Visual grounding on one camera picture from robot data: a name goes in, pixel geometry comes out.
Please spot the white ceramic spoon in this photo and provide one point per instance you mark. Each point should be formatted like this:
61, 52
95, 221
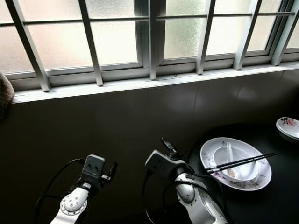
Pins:
229, 150

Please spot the black chopstick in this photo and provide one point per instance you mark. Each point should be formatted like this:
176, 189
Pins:
243, 164
247, 160

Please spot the white ceramic bowl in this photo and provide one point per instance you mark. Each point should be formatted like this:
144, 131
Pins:
248, 172

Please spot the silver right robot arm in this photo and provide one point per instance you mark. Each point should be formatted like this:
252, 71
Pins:
201, 205

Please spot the white floral plate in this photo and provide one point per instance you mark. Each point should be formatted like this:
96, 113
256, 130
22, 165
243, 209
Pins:
208, 150

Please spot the white framed frosted window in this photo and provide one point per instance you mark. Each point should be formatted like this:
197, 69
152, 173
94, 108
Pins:
150, 51

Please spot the black round table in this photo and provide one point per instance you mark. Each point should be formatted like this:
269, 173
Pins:
275, 200

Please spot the small white floral dish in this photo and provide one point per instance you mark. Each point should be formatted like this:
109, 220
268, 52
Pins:
288, 127

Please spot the brown striped hanging towel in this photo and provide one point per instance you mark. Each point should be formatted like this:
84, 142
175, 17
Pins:
5, 95

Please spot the white metal window grille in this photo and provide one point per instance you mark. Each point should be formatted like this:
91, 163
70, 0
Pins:
33, 56

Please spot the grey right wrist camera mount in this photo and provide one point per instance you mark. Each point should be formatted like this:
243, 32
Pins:
163, 163

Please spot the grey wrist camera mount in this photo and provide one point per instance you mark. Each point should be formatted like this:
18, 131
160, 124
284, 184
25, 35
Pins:
93, 168
163, 163

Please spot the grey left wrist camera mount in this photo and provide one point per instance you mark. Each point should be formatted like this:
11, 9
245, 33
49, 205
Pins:
93, 168

